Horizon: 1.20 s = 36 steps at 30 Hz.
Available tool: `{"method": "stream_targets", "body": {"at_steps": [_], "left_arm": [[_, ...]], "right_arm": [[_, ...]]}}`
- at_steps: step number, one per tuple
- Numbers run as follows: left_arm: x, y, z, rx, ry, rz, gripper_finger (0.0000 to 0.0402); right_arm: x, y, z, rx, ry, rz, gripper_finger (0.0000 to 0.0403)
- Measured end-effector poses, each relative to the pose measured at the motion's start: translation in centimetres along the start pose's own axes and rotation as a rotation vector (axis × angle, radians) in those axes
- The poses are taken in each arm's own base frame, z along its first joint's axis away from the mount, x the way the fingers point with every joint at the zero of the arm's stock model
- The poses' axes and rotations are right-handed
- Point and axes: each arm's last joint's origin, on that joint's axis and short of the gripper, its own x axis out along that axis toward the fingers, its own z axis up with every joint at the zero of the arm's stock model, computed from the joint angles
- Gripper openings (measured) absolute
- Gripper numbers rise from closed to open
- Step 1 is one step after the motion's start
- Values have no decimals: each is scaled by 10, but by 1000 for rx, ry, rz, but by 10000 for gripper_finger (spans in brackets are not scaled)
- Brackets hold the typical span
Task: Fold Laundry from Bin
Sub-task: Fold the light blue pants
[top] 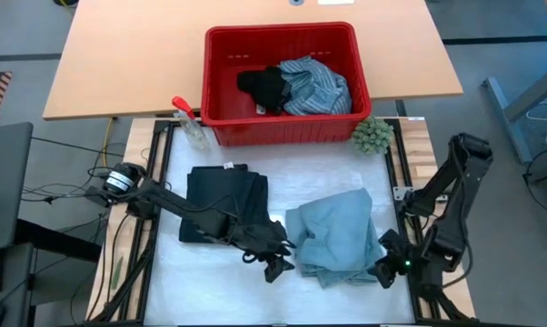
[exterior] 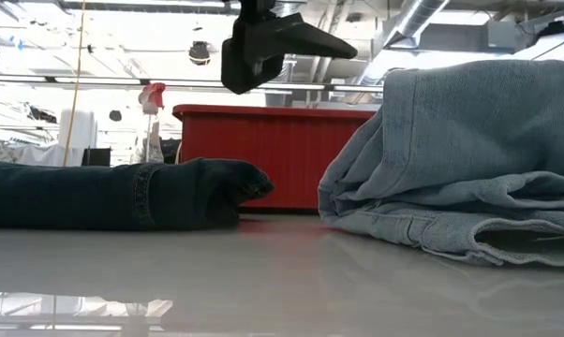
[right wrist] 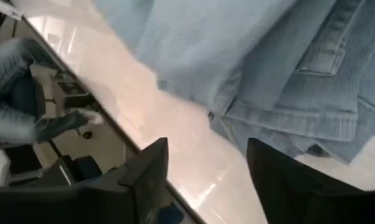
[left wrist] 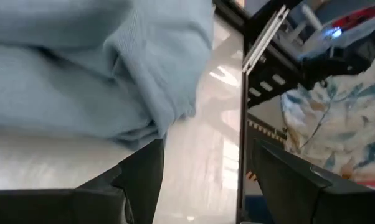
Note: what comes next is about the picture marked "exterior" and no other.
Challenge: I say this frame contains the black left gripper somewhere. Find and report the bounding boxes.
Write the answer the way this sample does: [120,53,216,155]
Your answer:
[220,0,359,95]

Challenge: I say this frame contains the dark denim jeans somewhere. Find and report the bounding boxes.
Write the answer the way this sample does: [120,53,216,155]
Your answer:
[0,157,275,231]

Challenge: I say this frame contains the red plastic laundry bin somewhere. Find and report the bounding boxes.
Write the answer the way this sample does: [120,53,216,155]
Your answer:
[171,103,378,211]

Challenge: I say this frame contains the black ceiling lamp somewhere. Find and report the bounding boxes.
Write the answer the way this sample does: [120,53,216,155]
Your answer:
[187,40,212,66]

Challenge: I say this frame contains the clear spray bottle red trigger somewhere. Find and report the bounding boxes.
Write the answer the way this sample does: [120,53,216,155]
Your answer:
[130,82,167,165]

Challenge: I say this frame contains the long ceiling light bar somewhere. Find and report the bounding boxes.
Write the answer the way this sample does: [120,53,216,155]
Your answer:
[0,73,385,93]

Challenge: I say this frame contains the silver ribbed air duct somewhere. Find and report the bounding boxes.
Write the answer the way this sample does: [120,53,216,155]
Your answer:
[356,0,452,88]

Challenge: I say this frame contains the yellow hanging cord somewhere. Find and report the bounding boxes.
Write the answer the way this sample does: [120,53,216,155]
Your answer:
[62,0,87,168]

